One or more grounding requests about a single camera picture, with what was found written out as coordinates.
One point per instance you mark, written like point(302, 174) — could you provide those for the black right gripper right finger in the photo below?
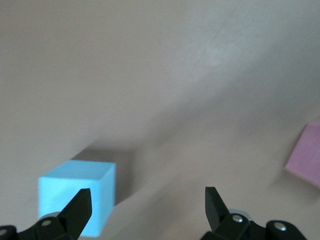
point(225, 225)

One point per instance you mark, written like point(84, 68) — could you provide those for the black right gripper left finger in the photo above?
point(75, 217)

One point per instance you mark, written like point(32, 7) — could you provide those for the pink foam block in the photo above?
point(307, 160)

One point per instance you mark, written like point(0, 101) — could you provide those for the blue foam block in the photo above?
point(60, 190)

